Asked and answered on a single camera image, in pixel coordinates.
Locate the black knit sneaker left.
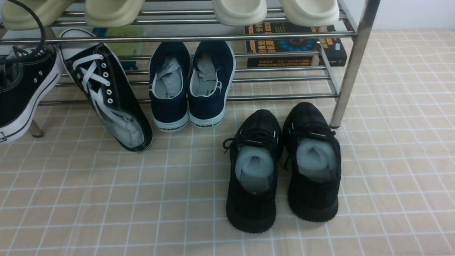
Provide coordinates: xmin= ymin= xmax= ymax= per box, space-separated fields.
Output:
xmin=223 ymin=109 xmax=283 ymax=234

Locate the black knit sneaker right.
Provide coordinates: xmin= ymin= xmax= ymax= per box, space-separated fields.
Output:
xmin=282 ymin=102 xmax=341 ymax=223

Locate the navy canvas shoe right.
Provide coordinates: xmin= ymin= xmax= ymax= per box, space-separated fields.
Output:
xmin=187 ymin=41 xmax=237 ymax=128

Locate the cream foam slipper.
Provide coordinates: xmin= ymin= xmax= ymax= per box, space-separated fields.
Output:
xmin=212 ymin=0 xmax=268 ymax=26
xmin=280 ymin=0 xmax=339 ymax=27

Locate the black knit sneaker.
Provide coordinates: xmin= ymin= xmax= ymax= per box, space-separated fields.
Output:
xmin=282 ymin=102 xmax=341 ymax=223
xmin=223 ymin=109 xmax=283 ymax=234

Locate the cream foam slipper left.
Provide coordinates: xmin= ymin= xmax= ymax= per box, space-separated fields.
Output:
xmin=212 ymin=0 xmax=268 ymax=26

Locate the cream foam slipper right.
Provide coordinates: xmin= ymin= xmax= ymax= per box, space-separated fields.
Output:
xmin=280 ymin=0 xmax=339 ymax=27

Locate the navy canvas shoe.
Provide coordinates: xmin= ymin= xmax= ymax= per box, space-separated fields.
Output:
xmin=149 ymin=42 xmax=192 ymax=132
xmin=187 ymin=41 xmax=237 ymax=128

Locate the steel shoe rack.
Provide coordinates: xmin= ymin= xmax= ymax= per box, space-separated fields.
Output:
xmin=0 ymin=0 xmax=381 ymax=138

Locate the black book with yellow text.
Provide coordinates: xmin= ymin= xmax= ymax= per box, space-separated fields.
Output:
xmin=244 ymin=22 xmax=347 ymax=68

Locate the black cable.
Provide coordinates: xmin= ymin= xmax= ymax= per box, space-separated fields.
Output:
xmin=0 ymin=0 xmax=47 ymax=65

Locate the black canvas sneaker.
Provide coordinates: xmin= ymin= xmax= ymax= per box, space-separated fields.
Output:
xmin=0 ymin=46 xmax=63 ymax=144
xmin=58 ymin=42 xmax=153 ymax=152

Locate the navy canvas shoe left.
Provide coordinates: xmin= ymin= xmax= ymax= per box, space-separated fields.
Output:
xmin=149 ymin=42 xmax=192 ymax=132

